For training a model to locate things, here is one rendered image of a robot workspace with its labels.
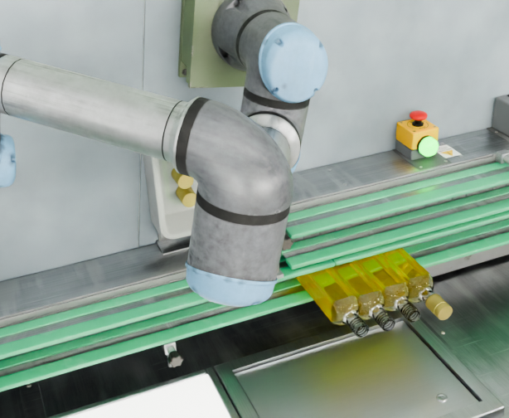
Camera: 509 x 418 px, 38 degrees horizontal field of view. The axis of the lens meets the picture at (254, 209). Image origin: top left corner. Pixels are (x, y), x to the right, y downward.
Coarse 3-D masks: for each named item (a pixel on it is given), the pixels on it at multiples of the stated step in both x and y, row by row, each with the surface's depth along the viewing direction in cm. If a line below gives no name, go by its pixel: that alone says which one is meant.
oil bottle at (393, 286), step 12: (360, 264) 158; (372, 264) 158; (384, 264) 158; (372, 276) 154; (384, 276) 154; (396, 276) 154; (384, 288) 151; (396, 288) 150; (408, 288) 151; (396, 300) 150
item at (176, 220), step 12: (156, 168) 144; (168, 168) 153; (156, 180) 145; (168, 180) 154; (156, 192) 146; (168, 192) 155; (168, 204) 157; (180, 204) 158; (168, 216) 157; (180, 216) 157; (192, 216) 157; (168, 228) 154; (180, 228) 154
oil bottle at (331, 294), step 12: (300, 276) 160; (312, 276) 154; (324, 276) 154; (336, 276) 154; (312, 288) 155; (324, 288) 151; (336, 288) 150; (348, 288) 150; (324, 300) 150; (336, 300) 147; (348, 300) 147; (324, 312) 151; (336, 312) 146; (348, 312) 146; (336, 324) 148
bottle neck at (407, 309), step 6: (402, 300) 149; (408, 300) 149; (396, 306) 150; (402, 306) 148; (408, 306) 147; (414, 306) 148; (402, 312) 148; (408, 312) 146; (414, 312) 146; (408, 318) 146; (414, 318) 147
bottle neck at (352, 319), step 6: (354, 312) 146; (348, 318) 145; (354, 318) 144; (360, 318) 144; (348, 324) 145; (354, 324) 143; (360, 324) 142; (366, 324) 144; (354, 330) 143; (360, 330) 145; (366, 330) 143; (360, 336) 143
